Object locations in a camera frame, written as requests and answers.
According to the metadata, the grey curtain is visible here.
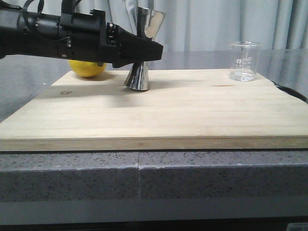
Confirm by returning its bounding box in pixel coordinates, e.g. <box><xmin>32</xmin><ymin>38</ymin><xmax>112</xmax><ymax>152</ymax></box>
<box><xmin>76</xmin><ymin>0</ymin><xmax>308</xmax><ymax>51</ymax></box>

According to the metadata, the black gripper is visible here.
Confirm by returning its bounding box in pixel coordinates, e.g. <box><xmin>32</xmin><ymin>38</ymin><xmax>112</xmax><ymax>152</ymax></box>
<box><xmin>59</xmin><ymin>0</ymin><xmax>163</xmax><ymax>68</ymax></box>

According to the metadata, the wooden cutting board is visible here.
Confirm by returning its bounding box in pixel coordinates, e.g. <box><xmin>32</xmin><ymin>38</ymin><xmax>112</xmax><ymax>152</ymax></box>
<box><xmin>0</xmin><ymin>69</ymin><xmax>308</xmax><ymax>151</ymax></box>

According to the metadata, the steel double jigger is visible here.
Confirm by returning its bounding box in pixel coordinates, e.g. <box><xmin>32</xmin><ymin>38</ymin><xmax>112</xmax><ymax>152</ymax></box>
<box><xmin>123</xmin><ymin>6</ymin><xmax>167</xmax><ymax>92</ymax></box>

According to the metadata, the glass measuring beaker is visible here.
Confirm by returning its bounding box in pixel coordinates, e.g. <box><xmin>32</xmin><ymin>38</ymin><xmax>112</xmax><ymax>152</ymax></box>
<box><xmin>229</xmin><ymin>41</ymin><xmax>262</xmax><ymax>82</ymax></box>

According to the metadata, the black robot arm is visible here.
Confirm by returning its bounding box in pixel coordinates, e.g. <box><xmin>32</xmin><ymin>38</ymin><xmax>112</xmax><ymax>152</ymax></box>
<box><xmin>0</xmin><ymin>0</ymin><xmax>163</xmax><ymax>68</ymax></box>

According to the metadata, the yellow lemon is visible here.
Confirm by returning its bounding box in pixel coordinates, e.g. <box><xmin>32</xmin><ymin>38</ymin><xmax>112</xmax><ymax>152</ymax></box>
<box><xmin>68</xmin><ymin>60</ymin><xmax>107</xmax><ymax>77</ymax></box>

